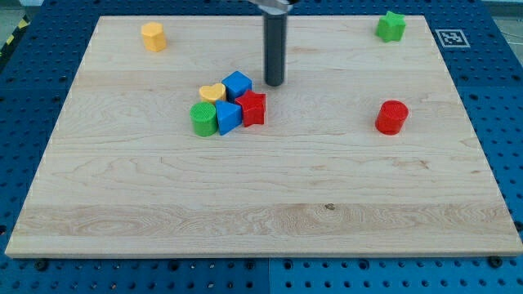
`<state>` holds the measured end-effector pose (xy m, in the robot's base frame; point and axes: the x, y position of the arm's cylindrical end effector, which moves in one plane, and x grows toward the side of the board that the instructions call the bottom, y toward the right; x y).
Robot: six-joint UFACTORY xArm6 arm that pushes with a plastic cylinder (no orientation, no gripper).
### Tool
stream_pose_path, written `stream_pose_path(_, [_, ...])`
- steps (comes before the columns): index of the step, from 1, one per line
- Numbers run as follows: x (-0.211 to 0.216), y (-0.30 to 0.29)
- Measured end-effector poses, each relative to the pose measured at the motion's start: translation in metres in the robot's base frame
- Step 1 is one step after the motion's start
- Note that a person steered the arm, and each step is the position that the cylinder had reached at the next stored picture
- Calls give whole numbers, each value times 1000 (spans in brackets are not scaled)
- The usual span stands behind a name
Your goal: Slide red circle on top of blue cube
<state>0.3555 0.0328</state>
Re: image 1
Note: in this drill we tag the blue cube block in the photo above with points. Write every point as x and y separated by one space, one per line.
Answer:
237 83

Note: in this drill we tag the red star block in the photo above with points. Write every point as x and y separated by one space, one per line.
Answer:
253 106

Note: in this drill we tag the blue triangle block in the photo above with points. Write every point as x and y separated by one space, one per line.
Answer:
229 116

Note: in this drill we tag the green cylinder block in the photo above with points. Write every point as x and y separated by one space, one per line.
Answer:
203 116

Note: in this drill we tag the yellow heart block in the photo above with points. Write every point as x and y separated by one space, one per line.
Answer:
212 93

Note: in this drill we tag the wooden board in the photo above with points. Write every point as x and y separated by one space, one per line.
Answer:
125 176

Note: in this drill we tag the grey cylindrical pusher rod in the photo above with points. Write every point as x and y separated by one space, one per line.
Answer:
274 47

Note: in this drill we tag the red cylinder block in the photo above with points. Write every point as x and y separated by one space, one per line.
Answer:
391 117

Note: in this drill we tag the yellow hexagon block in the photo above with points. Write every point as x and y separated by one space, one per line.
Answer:
153 36

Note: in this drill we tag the green star block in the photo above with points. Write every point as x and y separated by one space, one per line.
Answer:
391 27

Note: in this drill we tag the white fiducial marker tag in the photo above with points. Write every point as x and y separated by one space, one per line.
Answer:
452 38

